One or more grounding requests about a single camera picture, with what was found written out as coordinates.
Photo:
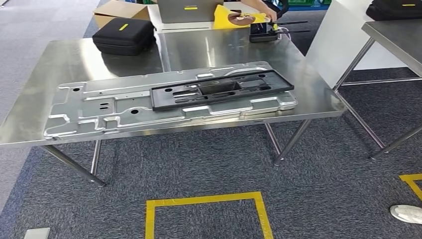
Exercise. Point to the person's left hand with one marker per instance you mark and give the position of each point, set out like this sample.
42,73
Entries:
271,14

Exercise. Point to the black plastic panel with cutouts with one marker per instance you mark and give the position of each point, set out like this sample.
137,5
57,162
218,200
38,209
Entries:
270,85

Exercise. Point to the person's left forearm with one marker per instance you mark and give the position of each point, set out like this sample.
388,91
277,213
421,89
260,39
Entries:
257,4

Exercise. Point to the stainless steel workbench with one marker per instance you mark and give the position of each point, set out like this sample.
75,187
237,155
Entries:
82,62

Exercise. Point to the black remote controller with antennas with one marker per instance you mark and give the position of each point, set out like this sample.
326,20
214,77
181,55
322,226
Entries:
262,36

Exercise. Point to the brown round disc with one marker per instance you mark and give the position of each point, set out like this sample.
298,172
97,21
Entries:
240,20

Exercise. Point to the black phone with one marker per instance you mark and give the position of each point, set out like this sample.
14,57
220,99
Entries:
235,11

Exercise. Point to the green crate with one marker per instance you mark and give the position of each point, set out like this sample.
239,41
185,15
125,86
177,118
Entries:
308,2

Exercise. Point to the yellow sheet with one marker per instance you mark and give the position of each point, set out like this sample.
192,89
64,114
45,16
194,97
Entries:
221,18

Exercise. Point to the white partition board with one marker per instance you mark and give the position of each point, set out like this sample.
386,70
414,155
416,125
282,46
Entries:
336,43

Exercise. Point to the grey laptop with yellow label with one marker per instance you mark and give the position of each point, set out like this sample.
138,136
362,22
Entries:
184,13

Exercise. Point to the black case with yellow label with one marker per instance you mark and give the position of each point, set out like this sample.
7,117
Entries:
392,11
122,38

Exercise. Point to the brown cardboard box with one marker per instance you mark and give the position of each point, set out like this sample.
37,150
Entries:
115,11

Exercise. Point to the stamped silver metal plate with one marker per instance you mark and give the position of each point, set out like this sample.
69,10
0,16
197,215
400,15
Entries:
99,109

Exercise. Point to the yellow floor tape square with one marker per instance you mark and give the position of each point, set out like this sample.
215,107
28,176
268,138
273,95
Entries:
197,199

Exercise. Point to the person's foot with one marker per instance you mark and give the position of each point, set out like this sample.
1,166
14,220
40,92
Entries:
407,214

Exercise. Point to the open silver floor socket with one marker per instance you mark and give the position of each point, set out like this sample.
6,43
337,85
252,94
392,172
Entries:
37,233

